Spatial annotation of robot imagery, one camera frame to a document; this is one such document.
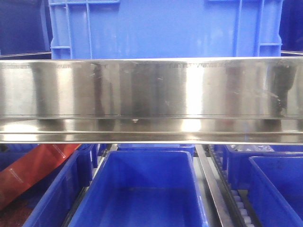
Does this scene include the blue bin rear centre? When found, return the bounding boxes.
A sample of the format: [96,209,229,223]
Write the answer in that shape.
[117,143,196,156]

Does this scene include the blue bin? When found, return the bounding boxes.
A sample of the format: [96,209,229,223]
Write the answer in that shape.
[117,143,196,156]
[213,144,303,190]

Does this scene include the blue bin centre lower shelf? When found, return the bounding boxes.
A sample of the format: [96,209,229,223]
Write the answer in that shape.
[69,151,208,227]

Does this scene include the blue bin shelf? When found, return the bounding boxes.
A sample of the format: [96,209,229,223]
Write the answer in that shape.
[0,144,98,227]
[248,157,303,227]
[69,151,208,227]

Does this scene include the blue bin rear right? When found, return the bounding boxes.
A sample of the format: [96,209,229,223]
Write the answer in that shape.
[213,144,303,190]

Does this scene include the large blue crate upper shelf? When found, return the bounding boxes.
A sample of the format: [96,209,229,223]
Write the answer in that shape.
[49,0,283,59]

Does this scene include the blue bin left lower shelf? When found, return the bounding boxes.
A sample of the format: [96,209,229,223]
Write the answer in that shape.
[0,144,98,227]

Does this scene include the blue bin right lower shelf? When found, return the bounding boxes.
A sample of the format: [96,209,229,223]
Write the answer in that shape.
[248,157,303,227]

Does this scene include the clear plastic bag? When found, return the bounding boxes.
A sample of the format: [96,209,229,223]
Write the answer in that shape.
[230,144,274,152]

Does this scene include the red foil package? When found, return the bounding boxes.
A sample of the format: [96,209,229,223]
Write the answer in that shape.
[0,143,80,210]

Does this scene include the metal roller track divider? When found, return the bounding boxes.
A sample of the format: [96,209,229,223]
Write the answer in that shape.
[194,144,261,227]

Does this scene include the dark blue crate upper left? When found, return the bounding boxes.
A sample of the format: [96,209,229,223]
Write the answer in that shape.
[0,0,53,55]

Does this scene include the stainless steel shelf rail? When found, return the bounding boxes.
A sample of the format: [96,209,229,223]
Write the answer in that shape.
[0,57,303,144]

